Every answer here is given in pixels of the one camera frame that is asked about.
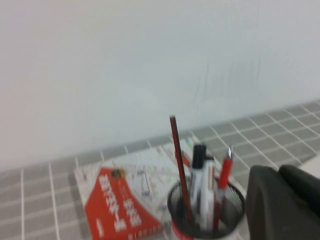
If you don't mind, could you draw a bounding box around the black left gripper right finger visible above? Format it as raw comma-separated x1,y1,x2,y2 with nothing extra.
278,164,320,220

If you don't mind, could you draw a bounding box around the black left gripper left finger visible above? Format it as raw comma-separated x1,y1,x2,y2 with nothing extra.
245,165,320,240

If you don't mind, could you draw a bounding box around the black mesh pen holder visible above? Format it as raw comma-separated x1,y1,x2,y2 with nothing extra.
166,180,246,240

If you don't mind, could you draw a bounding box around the red pen with silver clip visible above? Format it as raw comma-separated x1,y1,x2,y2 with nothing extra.
212,144,235,230

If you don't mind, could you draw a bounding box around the white HEEC show catalogue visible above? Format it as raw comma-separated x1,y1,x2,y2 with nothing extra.
299,155,320,179

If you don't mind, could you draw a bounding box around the white marker with brown label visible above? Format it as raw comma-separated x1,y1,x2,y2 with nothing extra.
202,156,217,227

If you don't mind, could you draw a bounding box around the white marker with black cap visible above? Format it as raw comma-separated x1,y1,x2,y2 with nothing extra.
189,144,207,226

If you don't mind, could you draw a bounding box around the red black striped pencil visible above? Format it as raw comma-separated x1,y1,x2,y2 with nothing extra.
169,114,194,225

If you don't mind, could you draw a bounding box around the red white map cover book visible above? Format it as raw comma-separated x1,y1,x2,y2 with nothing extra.
73,136,223,240

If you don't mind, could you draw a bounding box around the grey white checked tablecloth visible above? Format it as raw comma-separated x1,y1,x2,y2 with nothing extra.
0,99,320,240

